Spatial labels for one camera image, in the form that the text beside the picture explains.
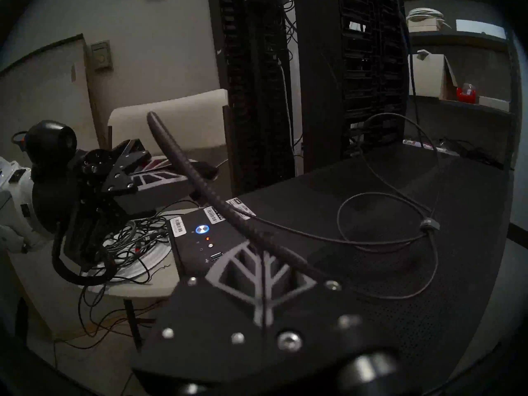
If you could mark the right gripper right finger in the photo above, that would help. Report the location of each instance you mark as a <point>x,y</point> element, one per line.
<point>288,286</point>

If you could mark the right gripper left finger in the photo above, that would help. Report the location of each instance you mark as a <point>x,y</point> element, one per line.
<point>241,275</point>

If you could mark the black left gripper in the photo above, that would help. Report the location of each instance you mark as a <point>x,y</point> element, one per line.
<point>90,193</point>

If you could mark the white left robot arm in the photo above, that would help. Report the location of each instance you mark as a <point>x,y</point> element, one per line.
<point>16,209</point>

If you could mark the black workstation tower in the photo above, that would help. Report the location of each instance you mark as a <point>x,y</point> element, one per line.
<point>453,234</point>

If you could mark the cream folding chair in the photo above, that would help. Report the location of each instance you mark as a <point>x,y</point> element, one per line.
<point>185,114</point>

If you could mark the white round disc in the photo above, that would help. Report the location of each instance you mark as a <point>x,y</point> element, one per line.
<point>152,259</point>

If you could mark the black open server rack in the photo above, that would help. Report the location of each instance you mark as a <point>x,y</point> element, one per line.
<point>255,90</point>

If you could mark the pink white flat package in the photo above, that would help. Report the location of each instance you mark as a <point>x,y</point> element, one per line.
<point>429,147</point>

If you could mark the grey metal shelving unit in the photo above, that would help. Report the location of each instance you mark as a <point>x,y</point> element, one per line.
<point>466,123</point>

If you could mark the open cardboard box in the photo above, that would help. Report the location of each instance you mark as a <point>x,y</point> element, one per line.
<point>429,75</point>

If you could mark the small red bin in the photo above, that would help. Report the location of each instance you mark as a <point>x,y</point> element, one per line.
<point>466,94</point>

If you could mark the tan flat box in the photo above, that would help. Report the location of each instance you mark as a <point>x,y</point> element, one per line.
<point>493,103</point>

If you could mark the white flat box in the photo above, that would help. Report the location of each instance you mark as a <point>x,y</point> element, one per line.
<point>480,29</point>

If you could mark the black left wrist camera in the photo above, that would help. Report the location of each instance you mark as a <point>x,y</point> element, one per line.
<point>51,145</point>

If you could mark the beige wall plate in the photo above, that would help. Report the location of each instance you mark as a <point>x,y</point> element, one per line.
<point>101,56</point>

